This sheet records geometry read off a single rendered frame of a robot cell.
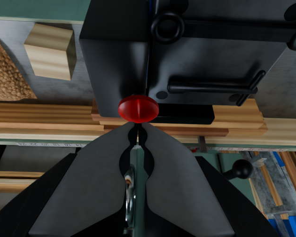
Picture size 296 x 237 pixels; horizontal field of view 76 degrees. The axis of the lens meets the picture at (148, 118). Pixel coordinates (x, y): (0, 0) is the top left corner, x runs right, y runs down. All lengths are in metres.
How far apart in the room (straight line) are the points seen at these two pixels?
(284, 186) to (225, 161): 0.86
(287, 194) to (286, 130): 0.71
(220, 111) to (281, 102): 0.12
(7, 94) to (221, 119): 0.32
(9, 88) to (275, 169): 1.09
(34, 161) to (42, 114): 2.63
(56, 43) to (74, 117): 0.15
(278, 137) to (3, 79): 0.45
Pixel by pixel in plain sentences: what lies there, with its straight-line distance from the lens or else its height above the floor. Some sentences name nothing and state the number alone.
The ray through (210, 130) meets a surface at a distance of 0.32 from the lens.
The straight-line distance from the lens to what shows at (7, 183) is 2.48.
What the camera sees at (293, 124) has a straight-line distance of 0.46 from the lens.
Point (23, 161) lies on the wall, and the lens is 3.05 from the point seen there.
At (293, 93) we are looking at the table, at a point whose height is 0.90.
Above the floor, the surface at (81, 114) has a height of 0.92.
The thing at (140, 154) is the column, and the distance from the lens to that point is 0.50.
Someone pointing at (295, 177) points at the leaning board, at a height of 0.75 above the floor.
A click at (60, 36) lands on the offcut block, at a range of 0.24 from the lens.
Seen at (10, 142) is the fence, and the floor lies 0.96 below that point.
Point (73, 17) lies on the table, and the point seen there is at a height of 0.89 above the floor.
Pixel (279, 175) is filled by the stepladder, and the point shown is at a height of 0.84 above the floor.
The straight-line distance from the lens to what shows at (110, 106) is 0.16.
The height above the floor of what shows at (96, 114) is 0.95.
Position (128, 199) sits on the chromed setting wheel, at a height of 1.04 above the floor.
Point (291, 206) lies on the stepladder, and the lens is 1.14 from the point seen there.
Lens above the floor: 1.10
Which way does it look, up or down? 33 degrees down
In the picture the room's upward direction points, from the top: 180 degrees clockwise
